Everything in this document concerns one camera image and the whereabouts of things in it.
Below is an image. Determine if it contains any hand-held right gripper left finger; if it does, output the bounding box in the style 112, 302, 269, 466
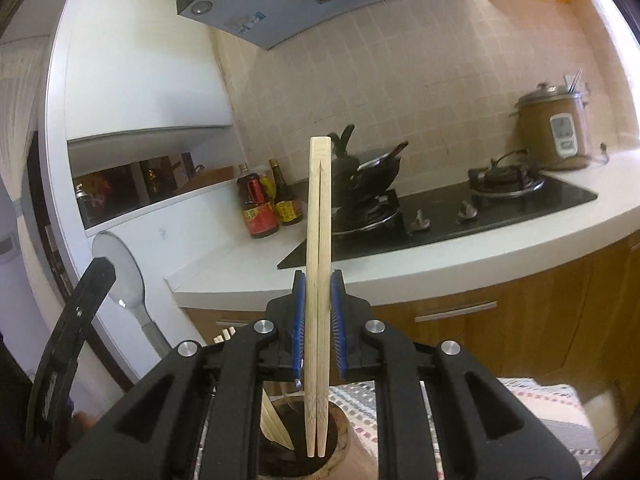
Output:
52, 270, 307, 480

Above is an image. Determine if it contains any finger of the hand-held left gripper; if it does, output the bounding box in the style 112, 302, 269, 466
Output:
24, 257, 117, 461

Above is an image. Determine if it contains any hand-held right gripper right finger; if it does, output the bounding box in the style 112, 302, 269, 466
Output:
330, 269, 583, 480

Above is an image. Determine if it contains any clear plastic spoon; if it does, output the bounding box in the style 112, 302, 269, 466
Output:
91, 231, 173, 358

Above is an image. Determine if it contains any bamboo utensil holder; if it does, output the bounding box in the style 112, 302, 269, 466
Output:
200, 385, 382, 480

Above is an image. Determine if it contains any white kitchen counter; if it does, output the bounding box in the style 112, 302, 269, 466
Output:
167, 150, 640, 311

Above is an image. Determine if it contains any cooking oil bottle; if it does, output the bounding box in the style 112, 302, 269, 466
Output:
237, 164, 280, 239

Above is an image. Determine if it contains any dark soy sauce bottle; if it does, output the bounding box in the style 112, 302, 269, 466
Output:
268, 159, 304, 226

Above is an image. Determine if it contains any black wok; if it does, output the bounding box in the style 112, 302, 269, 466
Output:
330, 141, 408, 206

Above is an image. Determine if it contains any black gas stove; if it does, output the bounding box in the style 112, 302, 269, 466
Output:
276, 162, 599, 269

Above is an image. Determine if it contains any wooden base cabinet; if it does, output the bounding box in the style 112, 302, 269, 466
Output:
182, 232, 640, 406

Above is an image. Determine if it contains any striped woven tablecloth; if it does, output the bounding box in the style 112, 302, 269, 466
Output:
325, 379, 601, 471

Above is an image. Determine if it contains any brown rice cooker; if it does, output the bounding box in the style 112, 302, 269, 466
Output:
510, 84, 593, 171

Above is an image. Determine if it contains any grey range hood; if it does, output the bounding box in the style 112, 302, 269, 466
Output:
176, 0, 468, 51

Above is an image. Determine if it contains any metal utensil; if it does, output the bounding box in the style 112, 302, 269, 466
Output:
564, 67, 586, 95

